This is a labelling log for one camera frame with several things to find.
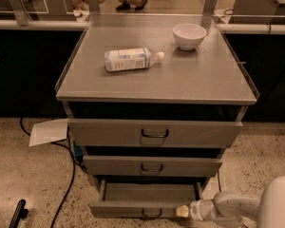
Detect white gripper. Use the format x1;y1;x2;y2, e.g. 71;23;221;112
176;199;215;221

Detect grey bottom drawer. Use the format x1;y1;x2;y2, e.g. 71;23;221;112
89;180;202;219

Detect grey drawer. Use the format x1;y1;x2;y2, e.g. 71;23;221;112
84;156;221;177
89;180;202;219
68;119;242;148

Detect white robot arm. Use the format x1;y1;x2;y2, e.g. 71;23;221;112
176;176;285;228

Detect grey middle drawer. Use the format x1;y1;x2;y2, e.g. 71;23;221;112
84;156;221;177

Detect grey metal drawer cabinet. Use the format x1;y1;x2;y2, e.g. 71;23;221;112
56;14;257;185

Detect grey top drawer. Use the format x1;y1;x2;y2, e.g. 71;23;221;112
68;119;242;148

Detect blue object behind cabinet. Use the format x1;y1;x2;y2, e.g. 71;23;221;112
73;142;84;162

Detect white paper sheet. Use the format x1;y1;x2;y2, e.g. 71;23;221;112
28;119;68;146

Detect black bar on floor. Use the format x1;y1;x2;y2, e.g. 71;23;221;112
9;199;29;228

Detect clear plastic water bottle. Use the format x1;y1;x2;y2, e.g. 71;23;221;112
104;47;165;72

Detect white ceramic bowl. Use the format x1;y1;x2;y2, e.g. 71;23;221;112
173;23;207;50

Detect black cable right floor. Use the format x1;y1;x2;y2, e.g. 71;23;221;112
216;170;222;193

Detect black cable floor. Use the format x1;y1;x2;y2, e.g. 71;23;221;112
19;117;86;228
216;170;222;193

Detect black cable left floor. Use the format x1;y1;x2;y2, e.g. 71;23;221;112
19;117;86;228

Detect grey post right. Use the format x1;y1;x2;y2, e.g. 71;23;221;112
201;0;218;28

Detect grey post left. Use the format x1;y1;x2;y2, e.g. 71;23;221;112
9;0;30;26

